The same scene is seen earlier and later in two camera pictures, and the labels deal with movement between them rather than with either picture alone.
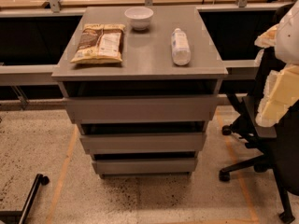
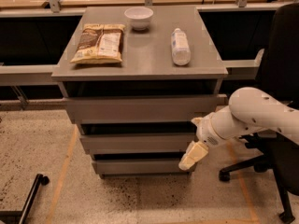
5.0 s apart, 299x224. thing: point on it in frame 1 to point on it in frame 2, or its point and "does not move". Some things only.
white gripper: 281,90 to 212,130
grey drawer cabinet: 141,83 does not move
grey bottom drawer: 144,166 does not move
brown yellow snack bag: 100,43 does not move
